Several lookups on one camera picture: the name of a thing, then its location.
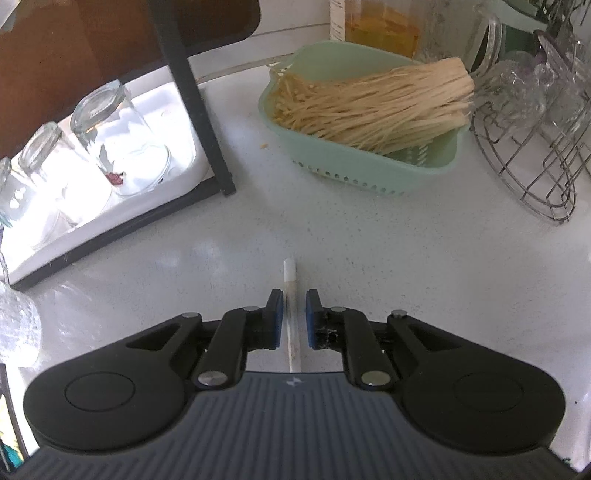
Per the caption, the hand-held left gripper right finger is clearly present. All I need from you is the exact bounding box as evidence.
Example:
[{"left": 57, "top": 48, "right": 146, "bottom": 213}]
[{"left": 305, "top": 288, "right": 458, "bottom": 391}]

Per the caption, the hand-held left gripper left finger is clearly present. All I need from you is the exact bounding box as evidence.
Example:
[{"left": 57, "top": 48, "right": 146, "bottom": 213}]
[{"left": 127, "top": 288, "right": 284, "bottom": 389}]

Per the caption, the white chopstick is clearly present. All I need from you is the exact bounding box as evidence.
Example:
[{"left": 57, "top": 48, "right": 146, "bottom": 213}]
[{"left": 282, "top": 258, "right": 304, "bottom": 374}]

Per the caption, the green plastic basket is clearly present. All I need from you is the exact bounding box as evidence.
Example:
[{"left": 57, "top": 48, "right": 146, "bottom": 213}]
[{"left": 257, "top": 40, "right": 472, "bottom": 198}]

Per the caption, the upturned drinking glasses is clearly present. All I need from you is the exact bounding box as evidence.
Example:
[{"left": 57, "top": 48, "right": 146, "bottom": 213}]
[{"left": 0, "top": 75, "right": 216, "bottom": 288}]

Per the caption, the bundle of dried noodles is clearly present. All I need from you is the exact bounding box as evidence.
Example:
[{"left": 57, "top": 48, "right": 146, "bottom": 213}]
[{"left": 270, "top": 56, "right": 476, "bottom": 156}]

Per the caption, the clear drinking glass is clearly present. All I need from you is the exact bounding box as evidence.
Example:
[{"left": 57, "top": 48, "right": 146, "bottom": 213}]
[
  {"left": 0, "top": 156, "right": 75, "bottom": 246},
  {"left": 69, "top": 80, "right": 171, "bottom": 198},
  {"left": 17, "top": 121, "right": 115, "bottom": 228}
]

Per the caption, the black metal dish rack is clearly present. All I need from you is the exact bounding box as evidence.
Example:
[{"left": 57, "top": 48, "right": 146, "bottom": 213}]
[{"left": 0, "top": 0, "right": 238, "bottom": 293}]

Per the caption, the textured glass tumbler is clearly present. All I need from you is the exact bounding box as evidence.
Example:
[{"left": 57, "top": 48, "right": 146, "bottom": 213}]
[{"left": 0, "top": 250, "right": 43, "bottom": 368}]

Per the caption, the red-lidded clear plastic jar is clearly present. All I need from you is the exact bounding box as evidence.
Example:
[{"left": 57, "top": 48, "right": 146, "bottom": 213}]
[{"left": 329, "top": 0, "right": 424, "bottom": 59}]

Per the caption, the upturned crystal cup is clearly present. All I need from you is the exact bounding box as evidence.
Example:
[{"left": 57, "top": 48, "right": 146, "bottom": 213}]
[
  {"left": 532, "top": 29, "right": 591, "bottom": 140},
  {"left": 475, "top": 50, "right": 556, "bottom": 126}
]

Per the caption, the clear glass pitcher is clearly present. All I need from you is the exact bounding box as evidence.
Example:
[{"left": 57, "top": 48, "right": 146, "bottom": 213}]
[{"left": 417, "top": 0, "right": 505, "bottom": 85}]

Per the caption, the brown wooden cutting board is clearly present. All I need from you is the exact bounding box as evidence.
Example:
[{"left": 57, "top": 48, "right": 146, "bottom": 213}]
[{"left": 0, "top": 0, "right": 262, "bottom": 161}]

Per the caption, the green utensil caddy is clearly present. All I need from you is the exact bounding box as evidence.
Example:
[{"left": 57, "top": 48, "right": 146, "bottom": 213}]
[{"left": 480, "top": 0, "right": 551, "bottom": 52}]

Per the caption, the round wire glass rack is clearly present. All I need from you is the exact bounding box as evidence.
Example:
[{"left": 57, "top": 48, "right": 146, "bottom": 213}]
[{"left": 470, "top": 98, "right": 591, "bottom": 225}]

